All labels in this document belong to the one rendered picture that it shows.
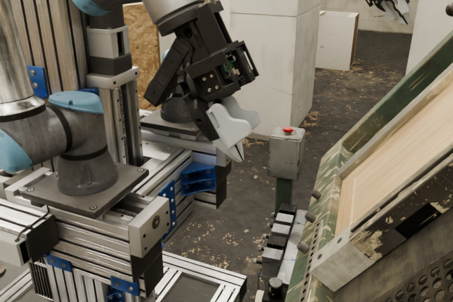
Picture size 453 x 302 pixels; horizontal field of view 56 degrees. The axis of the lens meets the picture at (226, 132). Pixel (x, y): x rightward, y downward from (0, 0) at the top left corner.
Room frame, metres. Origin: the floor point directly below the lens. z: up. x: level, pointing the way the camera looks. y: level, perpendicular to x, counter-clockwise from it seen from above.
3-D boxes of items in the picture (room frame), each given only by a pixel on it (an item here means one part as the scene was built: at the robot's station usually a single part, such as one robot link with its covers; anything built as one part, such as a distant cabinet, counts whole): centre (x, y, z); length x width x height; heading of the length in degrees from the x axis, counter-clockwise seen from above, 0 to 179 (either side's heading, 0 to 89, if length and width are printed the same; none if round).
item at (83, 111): (0.94, 0.36, 1.20); 0.13 x 0.12 x 0.14; 143
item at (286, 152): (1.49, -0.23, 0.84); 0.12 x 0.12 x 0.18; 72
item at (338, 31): (6.01, -1.51, 0.36); 0.58 x 0.45 x 0.72; 67
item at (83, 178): (0.94, 0.35, 1.09); 0.15 x 0.15 x 0.10
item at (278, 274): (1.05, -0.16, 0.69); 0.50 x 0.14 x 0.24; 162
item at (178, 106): (1.40, 0.16, 1.09); 0.15 x 0.15 x 0.10
